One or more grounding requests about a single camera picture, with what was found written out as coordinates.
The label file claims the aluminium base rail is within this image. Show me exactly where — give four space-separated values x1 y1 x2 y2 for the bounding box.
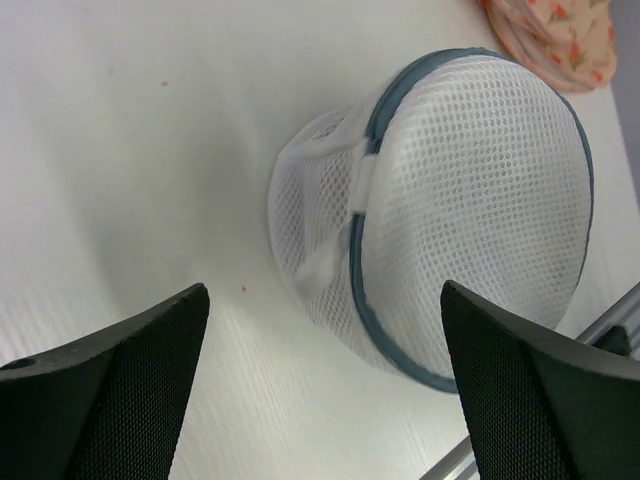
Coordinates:
419 279 640 480

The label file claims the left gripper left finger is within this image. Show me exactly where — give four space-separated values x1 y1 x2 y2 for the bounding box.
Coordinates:
1 284 209 479

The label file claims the floral orange laundry bag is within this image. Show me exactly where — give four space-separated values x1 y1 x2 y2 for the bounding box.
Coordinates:
483 0 617 93

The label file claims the white mesh laundry bag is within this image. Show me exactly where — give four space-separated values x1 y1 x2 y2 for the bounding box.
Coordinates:
267 48 595 394

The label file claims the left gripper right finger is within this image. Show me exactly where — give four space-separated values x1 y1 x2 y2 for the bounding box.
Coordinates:
439 279 640 480

